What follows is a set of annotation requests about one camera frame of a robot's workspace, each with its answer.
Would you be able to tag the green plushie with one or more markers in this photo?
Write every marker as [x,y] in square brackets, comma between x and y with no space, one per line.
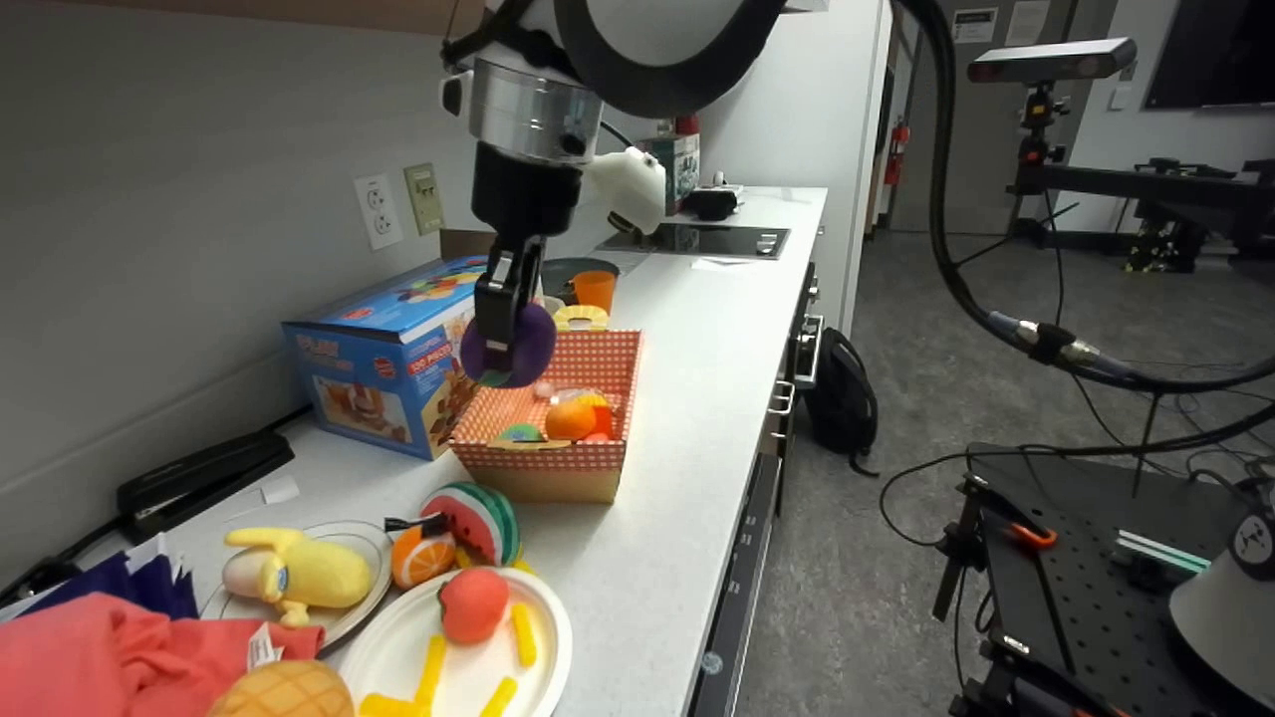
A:
[521,431]

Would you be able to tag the black backpack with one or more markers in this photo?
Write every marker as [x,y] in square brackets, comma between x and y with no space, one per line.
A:
[843,393]

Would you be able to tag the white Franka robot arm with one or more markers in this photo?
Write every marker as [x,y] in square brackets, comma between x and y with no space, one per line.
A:
[530,113]

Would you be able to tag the orange crosshatched plush fruit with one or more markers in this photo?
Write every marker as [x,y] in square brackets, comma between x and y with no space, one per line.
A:
[280,695]

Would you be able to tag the orange slice plushie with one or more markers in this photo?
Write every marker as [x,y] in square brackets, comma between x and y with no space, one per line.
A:
[422,559]

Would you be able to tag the beige shallow bowl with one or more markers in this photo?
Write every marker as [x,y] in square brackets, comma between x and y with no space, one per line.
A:
[578,320]

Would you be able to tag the small black countertop object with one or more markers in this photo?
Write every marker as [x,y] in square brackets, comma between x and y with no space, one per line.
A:
[712,202]

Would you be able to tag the white paper plate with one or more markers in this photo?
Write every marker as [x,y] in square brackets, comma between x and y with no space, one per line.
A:
[398,650]

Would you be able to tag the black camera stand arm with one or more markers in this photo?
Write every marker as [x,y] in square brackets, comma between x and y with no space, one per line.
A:
[1139,184]

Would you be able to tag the red round plushie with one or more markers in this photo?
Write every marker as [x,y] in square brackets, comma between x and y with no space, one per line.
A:
[475,608]

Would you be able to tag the grey round plate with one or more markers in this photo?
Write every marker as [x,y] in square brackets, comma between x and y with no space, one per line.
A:
[359,614]

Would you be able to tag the round black dial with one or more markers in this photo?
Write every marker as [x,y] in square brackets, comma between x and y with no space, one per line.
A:
[1258,541]

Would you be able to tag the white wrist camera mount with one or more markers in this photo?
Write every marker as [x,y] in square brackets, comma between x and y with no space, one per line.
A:
[632,184]

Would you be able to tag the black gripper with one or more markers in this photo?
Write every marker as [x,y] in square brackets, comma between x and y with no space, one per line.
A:
[525,192]

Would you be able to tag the blue play food box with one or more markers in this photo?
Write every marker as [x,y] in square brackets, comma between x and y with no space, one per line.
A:
[371,360]

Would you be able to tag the yellow banana plushie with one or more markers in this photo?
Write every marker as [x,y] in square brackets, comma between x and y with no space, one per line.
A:
[321,573]

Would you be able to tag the dark grey round pan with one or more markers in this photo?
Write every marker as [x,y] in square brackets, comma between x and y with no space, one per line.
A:
[560,267]

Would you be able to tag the dark wall monitor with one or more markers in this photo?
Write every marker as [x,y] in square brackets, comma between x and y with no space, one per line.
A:
[1218,54]

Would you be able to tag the black flat cooktop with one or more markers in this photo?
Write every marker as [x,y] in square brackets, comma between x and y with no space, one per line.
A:
[720,240]

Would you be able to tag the small pink plush piece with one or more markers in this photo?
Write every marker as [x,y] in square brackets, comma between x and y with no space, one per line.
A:
[544,387]

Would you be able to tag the orange plastic cup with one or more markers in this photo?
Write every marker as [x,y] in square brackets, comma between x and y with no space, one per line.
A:
[594,293]

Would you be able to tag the white wall power outlet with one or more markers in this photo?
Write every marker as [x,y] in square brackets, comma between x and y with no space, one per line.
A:
[378,208]

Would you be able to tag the beige wall switch plate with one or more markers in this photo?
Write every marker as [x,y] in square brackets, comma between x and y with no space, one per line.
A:
[422,202]

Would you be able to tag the grey round dome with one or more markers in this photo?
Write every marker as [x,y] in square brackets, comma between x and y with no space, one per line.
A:
[1219,621]

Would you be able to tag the black elongated desk device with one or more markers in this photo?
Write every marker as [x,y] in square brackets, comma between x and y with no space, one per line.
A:
[202,478]

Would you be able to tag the red fire extinguisher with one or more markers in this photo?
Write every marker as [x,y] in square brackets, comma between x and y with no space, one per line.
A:
[900,147]

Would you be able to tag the black perforated equipment table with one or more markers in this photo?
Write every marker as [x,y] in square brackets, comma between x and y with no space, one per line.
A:
[1102,583]

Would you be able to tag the watermelon slice plushie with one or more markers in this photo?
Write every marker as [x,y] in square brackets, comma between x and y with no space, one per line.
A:
[473,522]

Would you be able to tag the white bottle red cap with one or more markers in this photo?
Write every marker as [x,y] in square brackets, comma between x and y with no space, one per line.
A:
[687,164]

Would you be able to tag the orange round plushie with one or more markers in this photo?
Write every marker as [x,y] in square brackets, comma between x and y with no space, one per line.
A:
[575,419]

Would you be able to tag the yellow plush fry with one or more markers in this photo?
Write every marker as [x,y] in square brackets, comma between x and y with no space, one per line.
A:
[498,698]
[525,634]
[382,705]
[432,666]

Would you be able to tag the wooden upper cabinet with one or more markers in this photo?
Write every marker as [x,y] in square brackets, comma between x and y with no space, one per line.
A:
[333,10]

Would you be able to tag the light green flat strip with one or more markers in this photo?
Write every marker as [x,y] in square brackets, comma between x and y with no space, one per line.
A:
[1159,552]

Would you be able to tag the dark blue cloth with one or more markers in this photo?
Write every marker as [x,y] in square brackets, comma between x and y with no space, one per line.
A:
[139,583]

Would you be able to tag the pink red cloth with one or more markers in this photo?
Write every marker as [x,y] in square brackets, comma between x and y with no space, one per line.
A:
[121,657]

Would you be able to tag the purple round plushie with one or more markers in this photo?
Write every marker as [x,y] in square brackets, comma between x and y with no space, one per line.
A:
[526,353]

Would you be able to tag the red checkered cardboard basket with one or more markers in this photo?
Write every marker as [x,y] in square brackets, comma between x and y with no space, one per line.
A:
[544,472]

